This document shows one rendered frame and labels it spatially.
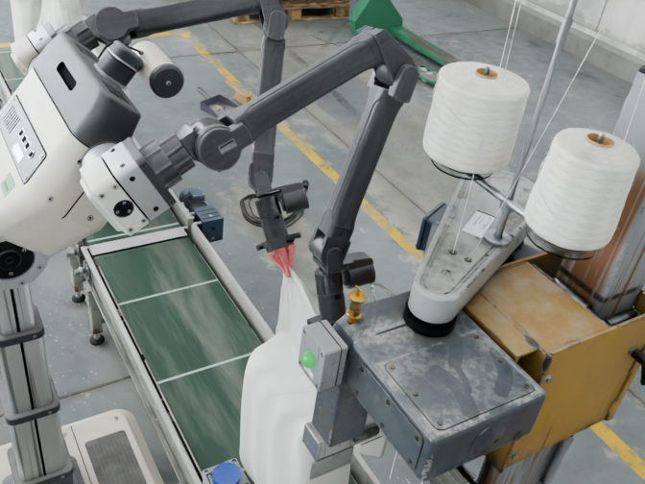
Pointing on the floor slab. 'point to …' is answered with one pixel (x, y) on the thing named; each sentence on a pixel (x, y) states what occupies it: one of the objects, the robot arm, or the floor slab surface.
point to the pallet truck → (363, 12)
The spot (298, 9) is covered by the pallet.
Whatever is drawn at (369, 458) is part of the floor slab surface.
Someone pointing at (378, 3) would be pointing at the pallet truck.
